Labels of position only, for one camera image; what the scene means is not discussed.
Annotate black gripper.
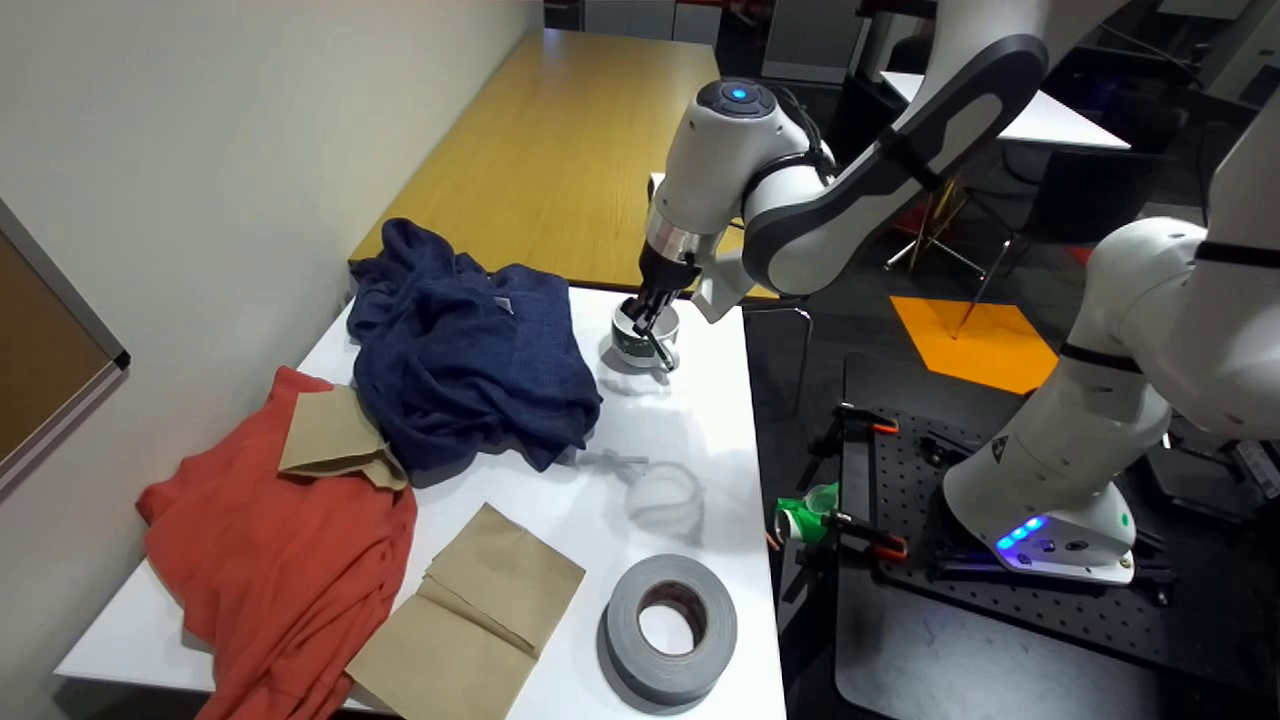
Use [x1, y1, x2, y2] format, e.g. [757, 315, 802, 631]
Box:
[612, 242, 701, 361]

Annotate navy blue cloth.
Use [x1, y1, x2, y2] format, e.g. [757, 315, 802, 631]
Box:
[346, 217, 608, 494]

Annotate yellow wooden table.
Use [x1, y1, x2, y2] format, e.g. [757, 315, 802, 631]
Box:
[349, 30, 785, 303]

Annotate black orange clamp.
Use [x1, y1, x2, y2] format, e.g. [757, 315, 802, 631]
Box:
[834, 511, 917, 569]
[836, 402, 904, 446]

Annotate green crumpled object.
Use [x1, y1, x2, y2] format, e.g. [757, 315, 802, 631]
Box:
[777, 480, 849, 549]

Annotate large tan paper bag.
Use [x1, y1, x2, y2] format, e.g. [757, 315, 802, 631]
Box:
[342, 499, 593, 720]

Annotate orange floor sheet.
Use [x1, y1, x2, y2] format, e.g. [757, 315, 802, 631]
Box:
[890, 293, 1064, 402]

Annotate orange red cloth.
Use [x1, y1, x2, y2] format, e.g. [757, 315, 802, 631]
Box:
[133, 364, 421, 720]

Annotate white side table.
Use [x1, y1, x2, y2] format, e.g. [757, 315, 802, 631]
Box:
[881, 70, 1137, 156]

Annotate framed cork board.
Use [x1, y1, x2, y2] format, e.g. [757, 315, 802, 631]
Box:
[0, 198, 135, 505]

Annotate grey duct tape roll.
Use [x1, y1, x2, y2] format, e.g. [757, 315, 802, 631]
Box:
[593, 552, 742, 718]

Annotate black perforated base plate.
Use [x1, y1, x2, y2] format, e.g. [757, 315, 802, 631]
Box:
[836, 396, 1192, 672]

